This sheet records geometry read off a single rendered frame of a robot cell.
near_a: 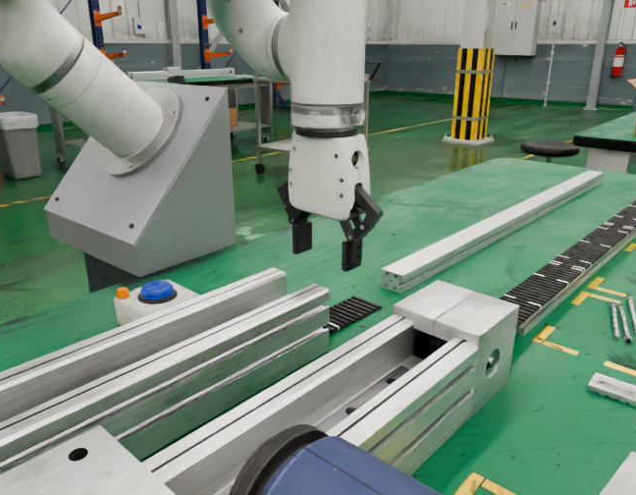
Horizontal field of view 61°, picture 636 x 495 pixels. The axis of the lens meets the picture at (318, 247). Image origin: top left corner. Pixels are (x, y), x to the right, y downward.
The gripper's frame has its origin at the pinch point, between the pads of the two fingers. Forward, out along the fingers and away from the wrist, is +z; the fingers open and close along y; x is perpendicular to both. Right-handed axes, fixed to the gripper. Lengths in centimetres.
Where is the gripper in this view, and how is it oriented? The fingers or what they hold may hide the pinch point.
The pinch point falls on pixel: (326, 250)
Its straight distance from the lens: 69.8
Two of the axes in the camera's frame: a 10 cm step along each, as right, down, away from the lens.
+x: -6.8, 2.5, -6.9
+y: -7.3, -2.4, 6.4
